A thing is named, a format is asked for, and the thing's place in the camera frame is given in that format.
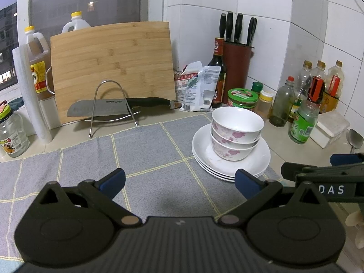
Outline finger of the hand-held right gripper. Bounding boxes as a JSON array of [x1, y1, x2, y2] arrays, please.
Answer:
[[281, 162, 364, 182], [331, 153, 364, 168]]

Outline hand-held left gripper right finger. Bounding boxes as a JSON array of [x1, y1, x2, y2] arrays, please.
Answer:
[[217, 168, 327, 228]]

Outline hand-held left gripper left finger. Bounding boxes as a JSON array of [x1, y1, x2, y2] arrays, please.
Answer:
[[38, 168, 142, 228]]

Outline white bowl with pink flowers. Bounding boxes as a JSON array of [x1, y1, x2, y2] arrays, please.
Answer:
[[210, 126, 260, 151], [210, 139, 258, 162], [211, 106, 265, 144]]

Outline person's right hand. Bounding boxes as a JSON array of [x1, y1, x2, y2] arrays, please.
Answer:
[[345, 209, 364, 228]]

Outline metal spoon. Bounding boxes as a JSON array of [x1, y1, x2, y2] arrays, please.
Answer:
[[346, 129, 364, 154]]

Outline grey checked mat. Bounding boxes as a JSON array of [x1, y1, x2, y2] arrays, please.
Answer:
[[0, 111, 282, 262]]

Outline white plastic container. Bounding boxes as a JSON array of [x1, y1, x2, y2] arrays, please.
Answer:
[[308, 109, 351, 149]]

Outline green-labelled clear bottle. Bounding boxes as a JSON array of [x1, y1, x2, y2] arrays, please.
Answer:
[[288, 99, 317, 144]]

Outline clear bottle with red cap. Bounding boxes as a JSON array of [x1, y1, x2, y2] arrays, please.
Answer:
[[269, 76, 296, 127]]

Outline amber bottle with gold cap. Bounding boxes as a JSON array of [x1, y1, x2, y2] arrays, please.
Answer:
[[320, 60, 345, 114]]

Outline spice jar with white cap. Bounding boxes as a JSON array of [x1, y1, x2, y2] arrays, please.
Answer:
[[256, 90, 275, 120]]

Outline large kitchen knife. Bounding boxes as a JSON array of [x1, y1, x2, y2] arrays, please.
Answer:
[[67, 97, 174, 118]]

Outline sauce jar with green lid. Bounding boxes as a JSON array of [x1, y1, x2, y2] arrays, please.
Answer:
[[227, 88, 259, 111]]

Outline clear bottle with gold cap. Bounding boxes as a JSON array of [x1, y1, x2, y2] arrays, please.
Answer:
[[308, 60, 327, 103], [290, 60, 313, 123]]

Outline white silver packet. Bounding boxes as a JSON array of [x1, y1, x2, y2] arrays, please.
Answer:
[[180, 65, 222, 112]]

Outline glass jar with green lid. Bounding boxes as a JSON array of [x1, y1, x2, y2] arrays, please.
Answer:
[[0, 101, 30, 158]]

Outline dark red knife block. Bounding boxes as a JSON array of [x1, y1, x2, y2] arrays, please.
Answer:
[[223, 41, 253, 107]]

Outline dark soy sauce bottle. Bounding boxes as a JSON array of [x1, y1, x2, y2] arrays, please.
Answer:
[[207, 37, 227, 105]]

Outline white plastic wrap roll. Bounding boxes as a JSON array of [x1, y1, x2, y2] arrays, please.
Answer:
[[12, 46, 53, 143]]

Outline bamboo cutting board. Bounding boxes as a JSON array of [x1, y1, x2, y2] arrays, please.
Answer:
[[45, 21, 176, 126]]

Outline red and white packet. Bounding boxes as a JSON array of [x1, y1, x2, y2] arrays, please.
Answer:
[[174, 61, 203, 104]]

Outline small teal container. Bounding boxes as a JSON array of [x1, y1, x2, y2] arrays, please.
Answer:
[[8, 97, 24, 111]]

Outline amber oil jug yellow label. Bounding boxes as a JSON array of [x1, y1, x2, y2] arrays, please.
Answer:
[[24, 25, 53, 101]]

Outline white jug with yellow cap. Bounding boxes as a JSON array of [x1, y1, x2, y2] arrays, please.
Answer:
[[62, 11, 92, 34]]

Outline window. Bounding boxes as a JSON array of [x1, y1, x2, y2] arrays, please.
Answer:
[[0, 0, 143, 91]]

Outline metal wire rack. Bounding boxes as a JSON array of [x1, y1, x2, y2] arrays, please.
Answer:
[[84, 80, 141, 139]]

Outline black-handled block knife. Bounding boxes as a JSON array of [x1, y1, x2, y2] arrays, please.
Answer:
[[226, 11, 234, 43], [234, 13, 244, 44], [219, 13, 227, 42], [246, 17, 258, 46]]

